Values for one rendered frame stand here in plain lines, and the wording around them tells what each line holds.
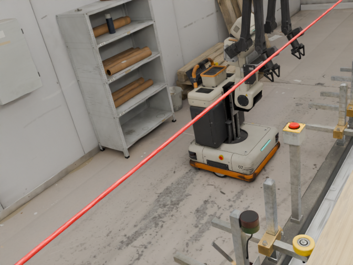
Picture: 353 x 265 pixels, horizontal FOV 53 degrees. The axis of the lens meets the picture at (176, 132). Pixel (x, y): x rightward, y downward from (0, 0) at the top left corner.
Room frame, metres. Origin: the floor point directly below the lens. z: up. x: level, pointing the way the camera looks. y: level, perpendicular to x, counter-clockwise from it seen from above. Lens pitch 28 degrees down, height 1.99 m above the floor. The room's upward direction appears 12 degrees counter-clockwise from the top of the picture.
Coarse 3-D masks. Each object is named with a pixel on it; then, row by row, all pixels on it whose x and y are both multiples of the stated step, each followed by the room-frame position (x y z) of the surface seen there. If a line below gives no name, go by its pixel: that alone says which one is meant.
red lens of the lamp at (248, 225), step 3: (246, 210) 0.89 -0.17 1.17; (252, 210) 0.88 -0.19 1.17; (240, 216) 0.87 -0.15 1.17; (258, 216) 0.85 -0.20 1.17; (240, 219) 0.86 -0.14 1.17; (258, 219) 0.84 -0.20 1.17; (243, 222) 0.84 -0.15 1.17; (246, 222) 0.84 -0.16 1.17; (249, 222) 0.83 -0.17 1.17; (252, 222) 0.83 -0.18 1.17; (255, 222) 0.83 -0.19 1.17; (258, 222) 0.84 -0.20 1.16; (243, 225) 0.84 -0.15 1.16; (246, 225) 0.83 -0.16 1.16; (249, 225) 0.83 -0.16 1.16; (252, 225) 0.83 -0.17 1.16; (255, 225) 0.83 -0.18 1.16
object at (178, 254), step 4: (176, 252) 1.07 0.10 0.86; (176, 256) 1.05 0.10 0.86; (180, 256) 1.05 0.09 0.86; (184, 256) 1.04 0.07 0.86; (176, 260) 1.04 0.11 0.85; (180, 260) 1.03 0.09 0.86; (184, 260) 1.02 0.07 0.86; (188, 260) 1.02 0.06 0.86; (192, 260) 1.01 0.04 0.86; (184, 264) 1.01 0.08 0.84; (188, 264) 1.00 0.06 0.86; (192, 264) 0.99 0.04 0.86; (196, 264) 0.99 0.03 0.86; (200, 264) 0.98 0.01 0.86; (204, 264) 0.98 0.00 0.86
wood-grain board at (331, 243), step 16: (352, 176) 1.26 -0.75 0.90; (352, 192) 1.16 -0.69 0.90; (336, 208) 1.09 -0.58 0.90; (352, 208) 1.07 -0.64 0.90; (336, 224) 1.01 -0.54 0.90; (352, 224) 0.99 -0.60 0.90; (320, 240) 0.94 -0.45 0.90; (336, 240) 0.93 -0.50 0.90; (352, 240) 0.91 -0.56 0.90; (320, 256) 0.88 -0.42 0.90; (336, 256) 0.86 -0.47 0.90; (352, 256) 0.85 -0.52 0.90
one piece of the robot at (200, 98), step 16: (224, 80) 2.95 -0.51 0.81; (192, 96) 2.80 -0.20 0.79; (208, 96) 2.70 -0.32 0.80; (192, 112) 2.82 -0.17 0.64; (208, 112) 2.71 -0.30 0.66; (224, 112) 2.81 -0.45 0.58; (240, 112) 3.01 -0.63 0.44; (208, 128) 2.73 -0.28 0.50; (224, 128) 2.79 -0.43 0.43; (240, 128) 2.95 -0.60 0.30; (208, 144) 2.75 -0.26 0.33
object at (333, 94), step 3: (321, 93) 2.32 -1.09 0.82; (324, 93) 2.30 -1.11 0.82; (327, 93) 2.29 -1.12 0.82; (330, 93) 2.28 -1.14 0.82; (333, 93) 2.27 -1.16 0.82; (336, 93) 2.26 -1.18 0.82; (324, 96) 2.30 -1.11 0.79; (327, 96) 2.29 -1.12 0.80; (330, 96) 2.27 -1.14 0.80; (333, 96) 2.26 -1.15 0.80; (336, 96) 2.25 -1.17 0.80; (348, 96) 2.19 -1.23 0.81
